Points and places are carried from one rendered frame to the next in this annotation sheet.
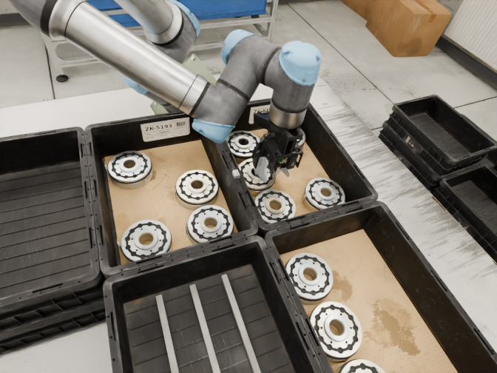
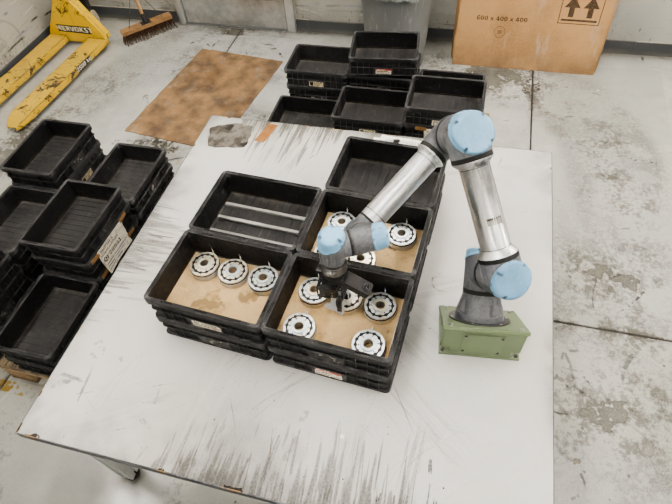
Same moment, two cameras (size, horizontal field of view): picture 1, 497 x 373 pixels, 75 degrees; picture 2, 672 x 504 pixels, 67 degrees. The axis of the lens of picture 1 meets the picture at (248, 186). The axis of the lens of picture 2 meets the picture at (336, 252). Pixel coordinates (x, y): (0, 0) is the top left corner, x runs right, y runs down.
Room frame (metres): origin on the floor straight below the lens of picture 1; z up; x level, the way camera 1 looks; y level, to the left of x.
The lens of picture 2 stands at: (1.24, -0.58, 2.24)
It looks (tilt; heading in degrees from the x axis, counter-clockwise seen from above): 52 degrees down; 142
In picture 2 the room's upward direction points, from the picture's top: 6 degrees counter-clockwise
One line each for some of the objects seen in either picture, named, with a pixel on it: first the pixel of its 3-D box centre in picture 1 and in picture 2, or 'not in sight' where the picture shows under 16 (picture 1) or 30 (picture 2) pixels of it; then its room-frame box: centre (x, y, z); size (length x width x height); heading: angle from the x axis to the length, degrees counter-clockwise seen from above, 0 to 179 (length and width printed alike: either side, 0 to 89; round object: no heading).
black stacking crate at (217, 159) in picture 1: (166, 191); (366, 241); (0.44, 0.19, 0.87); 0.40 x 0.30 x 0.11; 29
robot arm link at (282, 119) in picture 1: (288, 110); (333, 265); (0.55, -0.05, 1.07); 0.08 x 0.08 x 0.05
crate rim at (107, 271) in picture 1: (165, 177); (365, 231); (0.44, 0.19, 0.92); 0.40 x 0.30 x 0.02; 29
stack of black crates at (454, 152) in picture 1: (418, 158); not in sight; (1.29, -0.84, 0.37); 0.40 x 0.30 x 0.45; 33
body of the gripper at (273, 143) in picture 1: (281, 141); (333, 279); (0.54, -0.05, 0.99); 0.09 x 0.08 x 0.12; 30
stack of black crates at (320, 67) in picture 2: not in sight; (323, 82); (-1.01, 1.24, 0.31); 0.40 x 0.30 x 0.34; 33
